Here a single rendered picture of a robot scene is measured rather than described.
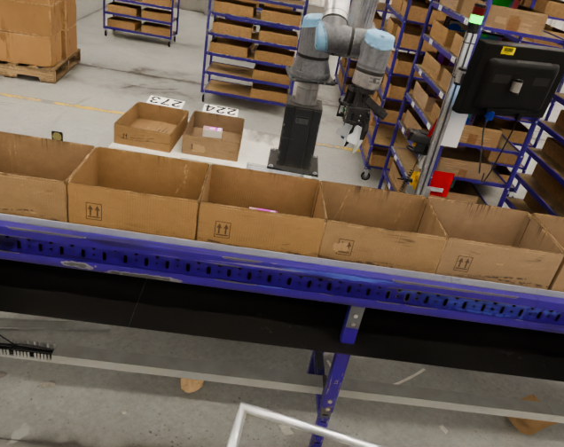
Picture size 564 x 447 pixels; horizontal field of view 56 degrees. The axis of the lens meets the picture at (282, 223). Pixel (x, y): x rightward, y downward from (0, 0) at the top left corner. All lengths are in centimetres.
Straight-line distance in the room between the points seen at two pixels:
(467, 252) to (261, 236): 66
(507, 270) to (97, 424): 163
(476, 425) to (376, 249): 125
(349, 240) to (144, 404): 118
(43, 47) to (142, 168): 427
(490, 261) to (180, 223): 99
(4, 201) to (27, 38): 443
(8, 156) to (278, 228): 99
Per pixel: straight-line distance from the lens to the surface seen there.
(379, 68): 170
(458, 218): 205
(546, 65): 253
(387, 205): 196
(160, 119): 304
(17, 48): 619
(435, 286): 174
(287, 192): 189
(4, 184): 176
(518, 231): 216
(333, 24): 181
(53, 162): 201
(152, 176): 192
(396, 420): 255
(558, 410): 256
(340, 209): 194
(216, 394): 243
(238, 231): 164
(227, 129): 300
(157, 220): 166
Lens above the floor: 181
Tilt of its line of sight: 29 degrees down
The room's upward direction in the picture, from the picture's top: 11 degrees clockwise
